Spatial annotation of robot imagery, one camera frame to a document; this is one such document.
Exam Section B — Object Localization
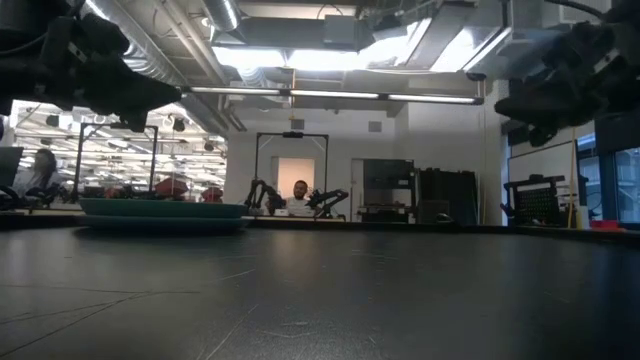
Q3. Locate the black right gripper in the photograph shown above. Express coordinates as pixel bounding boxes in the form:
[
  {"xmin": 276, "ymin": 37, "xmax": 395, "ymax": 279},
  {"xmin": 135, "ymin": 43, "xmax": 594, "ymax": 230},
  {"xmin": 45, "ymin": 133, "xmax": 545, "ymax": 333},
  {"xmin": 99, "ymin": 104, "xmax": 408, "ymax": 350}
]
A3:
[{"xmin": 493, "ymin": 19, "xmax": 640, "ymax": 149}]

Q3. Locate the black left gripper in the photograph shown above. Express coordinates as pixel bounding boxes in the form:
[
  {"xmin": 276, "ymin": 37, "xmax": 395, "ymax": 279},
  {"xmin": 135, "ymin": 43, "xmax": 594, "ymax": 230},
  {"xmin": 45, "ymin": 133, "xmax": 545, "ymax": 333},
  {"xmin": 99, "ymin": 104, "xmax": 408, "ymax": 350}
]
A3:
[{"xmin": 0, "ymin": 12, "xmax": 183, "ymax": 134}]

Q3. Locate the teal plastic plate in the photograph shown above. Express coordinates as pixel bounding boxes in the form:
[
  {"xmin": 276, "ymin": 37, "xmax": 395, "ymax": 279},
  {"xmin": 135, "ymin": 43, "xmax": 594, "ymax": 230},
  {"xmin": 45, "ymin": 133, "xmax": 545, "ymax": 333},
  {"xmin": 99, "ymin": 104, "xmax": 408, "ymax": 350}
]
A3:
[{"xmin": 78, "ymin": 197, "xmax": 250, "ymax": 221}]

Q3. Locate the black perforated cart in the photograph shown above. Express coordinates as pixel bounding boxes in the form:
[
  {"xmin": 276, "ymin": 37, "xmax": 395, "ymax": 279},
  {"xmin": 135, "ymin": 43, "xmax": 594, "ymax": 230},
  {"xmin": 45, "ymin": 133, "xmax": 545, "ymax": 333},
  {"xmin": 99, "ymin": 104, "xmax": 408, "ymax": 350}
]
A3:
[{"xmin": 501, "ymin": 174, "xmax": 567, "ymax": 223}]

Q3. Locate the person beside monitor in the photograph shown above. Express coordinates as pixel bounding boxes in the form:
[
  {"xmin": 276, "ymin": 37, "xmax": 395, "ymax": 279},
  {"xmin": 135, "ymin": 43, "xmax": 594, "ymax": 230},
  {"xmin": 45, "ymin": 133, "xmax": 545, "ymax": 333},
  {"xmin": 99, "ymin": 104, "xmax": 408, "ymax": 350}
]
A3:
[{"xmin": 10, "ymin": 148, "xmax": 67, "ymax": 207}]

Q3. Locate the red box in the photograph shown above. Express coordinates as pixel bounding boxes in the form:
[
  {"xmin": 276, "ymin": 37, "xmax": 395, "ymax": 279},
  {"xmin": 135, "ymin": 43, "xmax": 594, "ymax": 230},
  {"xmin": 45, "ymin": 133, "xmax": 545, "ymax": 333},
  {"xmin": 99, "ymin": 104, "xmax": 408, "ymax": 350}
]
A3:
[{"xmin": 588, "ymin": 219, "xmax": 627, "ymax": 232}]

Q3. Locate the black cabinet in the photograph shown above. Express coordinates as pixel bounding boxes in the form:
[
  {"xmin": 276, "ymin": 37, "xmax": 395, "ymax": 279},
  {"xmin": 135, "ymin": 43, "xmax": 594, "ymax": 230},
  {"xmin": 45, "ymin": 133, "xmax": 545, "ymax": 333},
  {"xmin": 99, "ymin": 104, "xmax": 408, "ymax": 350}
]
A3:
[{"xmin": 416, "ymin": 168, "xmax": 479, "ymax": 225}]

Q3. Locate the dark computer monitor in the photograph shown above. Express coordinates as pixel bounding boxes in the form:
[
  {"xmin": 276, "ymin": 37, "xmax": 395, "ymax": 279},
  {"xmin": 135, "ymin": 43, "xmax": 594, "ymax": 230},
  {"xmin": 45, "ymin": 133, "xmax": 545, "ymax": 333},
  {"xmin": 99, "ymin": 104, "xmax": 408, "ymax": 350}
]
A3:
[{"xmin": 0, "ymin": 146, "xmax": 24, "ymax": 189}]

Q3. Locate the dark shelf unit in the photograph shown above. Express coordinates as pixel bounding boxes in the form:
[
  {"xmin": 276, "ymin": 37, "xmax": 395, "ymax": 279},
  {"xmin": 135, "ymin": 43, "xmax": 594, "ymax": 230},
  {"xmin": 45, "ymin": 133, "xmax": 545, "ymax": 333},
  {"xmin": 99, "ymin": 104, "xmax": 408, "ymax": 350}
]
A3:
[{"xmin": 361, "ymin": 159, "xmax": 417, "ymax": 224}]

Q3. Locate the person at white desk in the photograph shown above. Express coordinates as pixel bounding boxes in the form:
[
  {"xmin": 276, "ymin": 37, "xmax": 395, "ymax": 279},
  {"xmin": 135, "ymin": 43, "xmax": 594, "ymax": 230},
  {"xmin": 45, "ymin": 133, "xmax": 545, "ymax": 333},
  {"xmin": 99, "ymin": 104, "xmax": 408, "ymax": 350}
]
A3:
[{"xmin": 282, "ymin": 179, "xmax": 318, "ymax": 218}]

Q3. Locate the long ceiling light bar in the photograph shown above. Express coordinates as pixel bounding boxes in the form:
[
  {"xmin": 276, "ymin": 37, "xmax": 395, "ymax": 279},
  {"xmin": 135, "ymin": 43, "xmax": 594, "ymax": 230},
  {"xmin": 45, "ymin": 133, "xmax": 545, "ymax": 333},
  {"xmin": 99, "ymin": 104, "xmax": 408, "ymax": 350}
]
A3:
[{"xmin": 188, "ymin": 86, "xmax": 485, "ymax": 106}]

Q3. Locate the yellow hanging cable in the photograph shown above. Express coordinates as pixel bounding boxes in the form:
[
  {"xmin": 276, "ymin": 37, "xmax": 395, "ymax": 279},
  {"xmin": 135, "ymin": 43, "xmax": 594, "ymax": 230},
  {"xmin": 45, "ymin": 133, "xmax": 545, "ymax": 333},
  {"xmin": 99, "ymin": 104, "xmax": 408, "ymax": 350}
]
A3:
[{"xmin": 566, "ymin": 128, "xmax": 577, "ymax": 224}]

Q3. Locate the black metal frame stand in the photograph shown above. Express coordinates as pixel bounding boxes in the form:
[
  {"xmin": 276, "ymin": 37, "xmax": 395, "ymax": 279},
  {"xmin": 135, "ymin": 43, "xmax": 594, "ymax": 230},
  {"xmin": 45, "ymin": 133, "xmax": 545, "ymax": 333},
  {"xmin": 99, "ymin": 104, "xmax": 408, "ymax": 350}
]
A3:
[{"xmin": 73, "ymin": 122, "xmax": 160, "ymax": 201}]

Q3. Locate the dark window frame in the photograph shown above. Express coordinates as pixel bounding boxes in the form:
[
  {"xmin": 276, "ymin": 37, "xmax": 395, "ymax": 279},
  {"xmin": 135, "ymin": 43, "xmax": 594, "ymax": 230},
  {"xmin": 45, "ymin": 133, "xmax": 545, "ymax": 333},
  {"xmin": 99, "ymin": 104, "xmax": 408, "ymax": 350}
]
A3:
[{"xmin": 574, "ymin": 113, "xmax": 640, "ymax": 224}]

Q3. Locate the black frame with camera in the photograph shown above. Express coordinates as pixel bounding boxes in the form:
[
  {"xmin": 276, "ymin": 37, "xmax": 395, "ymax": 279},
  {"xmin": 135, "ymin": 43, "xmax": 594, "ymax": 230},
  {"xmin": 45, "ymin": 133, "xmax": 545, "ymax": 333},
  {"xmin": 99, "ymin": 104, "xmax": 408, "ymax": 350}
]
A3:
[{"xmin": 253, "ymin": 131, "xmax": 330, "ymax": 221}]

